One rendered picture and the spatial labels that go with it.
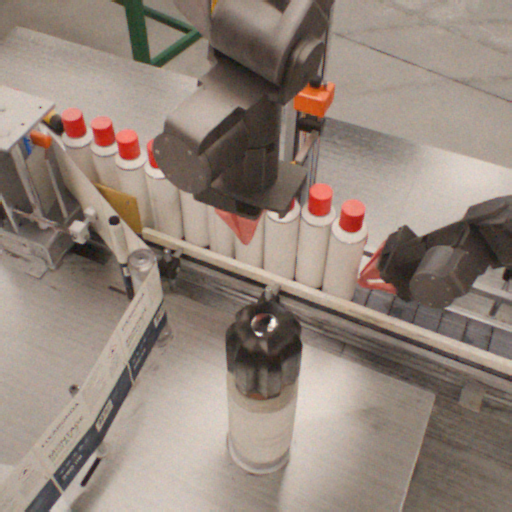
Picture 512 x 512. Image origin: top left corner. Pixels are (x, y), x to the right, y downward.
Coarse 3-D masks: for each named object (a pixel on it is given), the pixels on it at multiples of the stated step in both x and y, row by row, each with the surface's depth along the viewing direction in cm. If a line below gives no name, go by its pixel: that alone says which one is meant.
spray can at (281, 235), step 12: (276, 216) 91; (288, 216) 91; (276, 228) 92; (288, 228) 92; (276, 240) 94; (288, 240) 94; (264, 252) 100; (276, 252) 97; (288, 252) 97; (264, 264) 102; (276, 264) 99; (288, 264) 99; (288, 276) 102
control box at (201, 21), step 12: (180, 0) 78; (192, 0) 75; (204, 0) 72; (216, 0) 72; (288, 0) 77; (180, 12) 80; (192, 12) 76; (204, 12) 73; (192, 24) 78; (204, 24) 75; (204, 36) 76
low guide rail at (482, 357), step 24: (168, 240) 105; (216, 264) 104; (240, 264) 102; (288, 288) 100; (312, 288) 99; (360, 312) 96; (408, 336) 95; (432, 336) 94; (480, 360) 92; (504, 360) 91
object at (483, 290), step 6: (366, 246) 98; (366, 252) 98; (372, 252) 97; (474, 282) 94; (474, 288) 93; (480, 288) 93; (486, 288) 93; (492, 288) 93; (480, 294) 94; (486, 294) 93; (492, 294) 93; (498, 294) 92; (504, 294) 93; (510, 294) 93; (498, 300) 93; (504, 300) 93; (510, 300) 92
